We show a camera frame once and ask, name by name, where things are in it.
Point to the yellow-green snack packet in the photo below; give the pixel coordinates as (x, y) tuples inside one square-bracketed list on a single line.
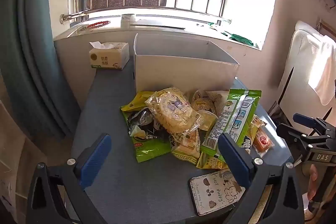
[(210, 162)]

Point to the person's right hand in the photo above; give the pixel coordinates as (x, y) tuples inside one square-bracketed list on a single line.
[(313, 182)]

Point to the phone with cartoon case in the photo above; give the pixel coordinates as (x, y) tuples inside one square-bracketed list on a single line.
[(215, 192)]

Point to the long green snack packet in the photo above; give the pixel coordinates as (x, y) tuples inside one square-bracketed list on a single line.
[(233, 113)]

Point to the steel window rail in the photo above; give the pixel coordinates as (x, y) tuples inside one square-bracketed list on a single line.
[(110, 12)]

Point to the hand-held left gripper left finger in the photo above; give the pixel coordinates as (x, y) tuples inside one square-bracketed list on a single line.
[(95, 158)]

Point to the teal curtain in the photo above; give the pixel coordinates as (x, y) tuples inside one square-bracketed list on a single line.
[(31, 69)]

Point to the white cardboard box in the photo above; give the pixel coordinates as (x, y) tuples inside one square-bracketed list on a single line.
[(183, 69)]

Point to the grey cardboard sheet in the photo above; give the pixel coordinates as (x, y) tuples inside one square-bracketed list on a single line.
[(157, 24)]

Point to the beige tissue pack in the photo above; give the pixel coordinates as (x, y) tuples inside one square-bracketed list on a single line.
[(109, 57)]

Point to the white folding chair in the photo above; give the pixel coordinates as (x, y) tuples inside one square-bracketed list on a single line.
[(299, 66)]

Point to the yellow jelly cup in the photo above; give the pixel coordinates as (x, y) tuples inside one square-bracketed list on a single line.
[(200, 103), (207, 120)]

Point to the green seaweed snack packet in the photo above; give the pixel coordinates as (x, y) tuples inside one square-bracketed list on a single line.
[(152, 149)]

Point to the white patterned snack packet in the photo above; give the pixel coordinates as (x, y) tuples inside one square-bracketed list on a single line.
[(219, 99)]

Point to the orange sausage packet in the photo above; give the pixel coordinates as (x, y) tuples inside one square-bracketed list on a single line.
[(262, 140)]

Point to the yellow snack packet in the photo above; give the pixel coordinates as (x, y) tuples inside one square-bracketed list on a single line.
[(134, 102)]

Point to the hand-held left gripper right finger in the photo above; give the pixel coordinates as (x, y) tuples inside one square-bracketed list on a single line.
[(233, 158)]

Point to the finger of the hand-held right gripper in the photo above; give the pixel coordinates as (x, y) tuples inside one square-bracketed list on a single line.
[(291, 132), (304, 120)]

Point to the pale towel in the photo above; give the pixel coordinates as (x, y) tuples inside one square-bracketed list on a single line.
[(326, 74)]

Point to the green packet with white lettering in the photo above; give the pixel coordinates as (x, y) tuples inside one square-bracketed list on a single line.
[(246, 146)]

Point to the tape roll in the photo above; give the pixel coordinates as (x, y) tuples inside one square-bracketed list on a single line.
[(127, 20)]

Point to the green plastic wrapper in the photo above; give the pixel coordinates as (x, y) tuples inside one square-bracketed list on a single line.
[(239, 37)]

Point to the clear bag of yellow crackers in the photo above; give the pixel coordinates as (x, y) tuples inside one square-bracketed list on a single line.
[(170, 111)]

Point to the beige green-edged snack packet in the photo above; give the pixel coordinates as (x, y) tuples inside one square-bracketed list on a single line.
[(187, 148)]

